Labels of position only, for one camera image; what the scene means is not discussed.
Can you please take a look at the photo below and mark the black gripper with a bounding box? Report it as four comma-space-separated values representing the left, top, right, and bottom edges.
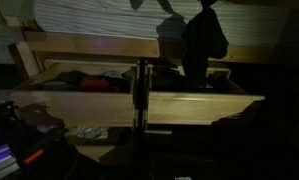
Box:
199, 0, 219, 8

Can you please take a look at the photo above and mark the dark maroon garment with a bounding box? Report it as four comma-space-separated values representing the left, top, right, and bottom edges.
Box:
207, 70, 231, 90

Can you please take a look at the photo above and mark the wooden drawer with dark garments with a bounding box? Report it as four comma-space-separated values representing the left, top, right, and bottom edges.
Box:
145, 63, 266, 126

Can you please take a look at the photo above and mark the pale white garment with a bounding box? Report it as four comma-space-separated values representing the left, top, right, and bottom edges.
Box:
102, 69, 124, 79

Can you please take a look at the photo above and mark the orange garment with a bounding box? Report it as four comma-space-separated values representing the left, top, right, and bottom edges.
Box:
78, 75, 112, 93

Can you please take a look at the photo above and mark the dark brown garment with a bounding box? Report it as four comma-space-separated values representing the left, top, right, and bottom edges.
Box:
57, 69, 87, 84

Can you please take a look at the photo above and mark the crumpled white garment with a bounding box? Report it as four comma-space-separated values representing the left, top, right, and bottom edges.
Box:
66, 125, 110, 140

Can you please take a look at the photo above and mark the white striped mattress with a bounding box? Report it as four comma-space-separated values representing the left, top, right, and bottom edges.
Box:
33, 0, 290, 48

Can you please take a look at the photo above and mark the black vertical pole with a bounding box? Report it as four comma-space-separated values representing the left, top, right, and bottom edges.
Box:
135, 56, 148, 180

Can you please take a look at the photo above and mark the crumpled dark cloth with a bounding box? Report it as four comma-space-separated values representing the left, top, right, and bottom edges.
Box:
42, 79, 78, 91

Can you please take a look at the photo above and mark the dark brown cloth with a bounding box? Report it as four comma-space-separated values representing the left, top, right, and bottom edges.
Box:
17, 102, 65, 129

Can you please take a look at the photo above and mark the wooden bed frame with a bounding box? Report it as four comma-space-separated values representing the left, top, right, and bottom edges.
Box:
3, 14, 277, 79

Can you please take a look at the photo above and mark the silver aluminium rail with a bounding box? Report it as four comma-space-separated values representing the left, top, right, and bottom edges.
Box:
0, 143, 20, 179

